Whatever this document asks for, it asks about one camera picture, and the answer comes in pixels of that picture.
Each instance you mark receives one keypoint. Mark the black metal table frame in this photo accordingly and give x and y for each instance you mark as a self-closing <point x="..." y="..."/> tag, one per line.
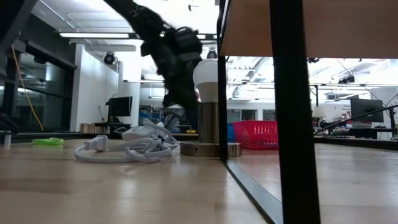
<point x="373" y="144"/>

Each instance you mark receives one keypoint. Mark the black stand frame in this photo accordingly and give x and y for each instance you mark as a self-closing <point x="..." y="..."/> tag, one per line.
<point x="155" y="81"/>

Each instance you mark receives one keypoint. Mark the long ceiling light fixture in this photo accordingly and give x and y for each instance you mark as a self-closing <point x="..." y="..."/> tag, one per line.
<point x="93" y="35"/>

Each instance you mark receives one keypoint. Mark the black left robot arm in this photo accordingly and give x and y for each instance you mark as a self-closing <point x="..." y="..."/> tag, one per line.
<point x="140" y="15"/>

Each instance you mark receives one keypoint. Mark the red plastic basket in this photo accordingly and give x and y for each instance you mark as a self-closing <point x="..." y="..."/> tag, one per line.
<point x="255" y="135"/>

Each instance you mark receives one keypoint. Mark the white shade desk lamp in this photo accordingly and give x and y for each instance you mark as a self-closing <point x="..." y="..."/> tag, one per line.
<point x="319" y="112"/>

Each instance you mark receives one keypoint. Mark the small white cylindrical post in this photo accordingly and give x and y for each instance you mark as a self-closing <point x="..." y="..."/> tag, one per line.
<point x="7" y="139"/>

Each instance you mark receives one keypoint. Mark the person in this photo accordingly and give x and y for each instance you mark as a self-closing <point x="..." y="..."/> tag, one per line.
<point x="192" y="119"/>

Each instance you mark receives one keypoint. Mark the white light bulb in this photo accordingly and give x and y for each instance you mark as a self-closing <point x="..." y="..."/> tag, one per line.
<point x="205" y="76"/>

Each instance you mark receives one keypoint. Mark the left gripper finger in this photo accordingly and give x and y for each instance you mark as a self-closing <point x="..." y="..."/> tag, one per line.
<point x="182" y="99"/>

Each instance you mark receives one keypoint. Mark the blue plastic basket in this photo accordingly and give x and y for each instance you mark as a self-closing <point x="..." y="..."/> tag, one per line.
<point x="230" y="133"/>

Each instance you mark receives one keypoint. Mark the stack of wooden blocks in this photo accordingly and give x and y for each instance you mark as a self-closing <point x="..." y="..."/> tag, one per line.
<point x="91" y="128"/>

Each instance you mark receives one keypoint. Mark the wooden shelf board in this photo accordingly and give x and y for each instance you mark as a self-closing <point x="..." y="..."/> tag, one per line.
<point x="342" y="28"/>

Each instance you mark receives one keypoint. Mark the black ceiling camera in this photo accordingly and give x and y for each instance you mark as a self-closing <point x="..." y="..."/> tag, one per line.
<point x="211" y="54"/>
<point x="109" y="58"/>

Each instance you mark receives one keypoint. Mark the wooden panel with black frame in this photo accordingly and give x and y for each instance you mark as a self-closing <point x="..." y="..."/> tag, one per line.
<point x="293" y="124"/>

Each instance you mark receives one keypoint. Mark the black computer monitor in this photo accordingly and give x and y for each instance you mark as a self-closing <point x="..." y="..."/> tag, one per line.
<point x="119" y="106"/>
<point x="367" y="109"/>

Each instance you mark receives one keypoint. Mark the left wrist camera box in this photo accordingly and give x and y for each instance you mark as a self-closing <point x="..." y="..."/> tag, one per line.
<point x="189" y="43"/>

